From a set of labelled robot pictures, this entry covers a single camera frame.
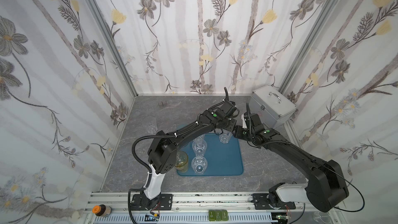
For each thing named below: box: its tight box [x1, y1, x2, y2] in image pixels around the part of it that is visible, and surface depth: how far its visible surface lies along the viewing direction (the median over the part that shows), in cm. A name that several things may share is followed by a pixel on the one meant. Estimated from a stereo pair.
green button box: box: [208, 209, 229, 222], surface depth 70 cm
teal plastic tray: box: [176, 133, 244, 176], surface depth 88 cm
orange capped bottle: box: [91, 204, 112, 218], surface depth 67 cm
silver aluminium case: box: [248, 85, 297, 129], surface depth 98 cm
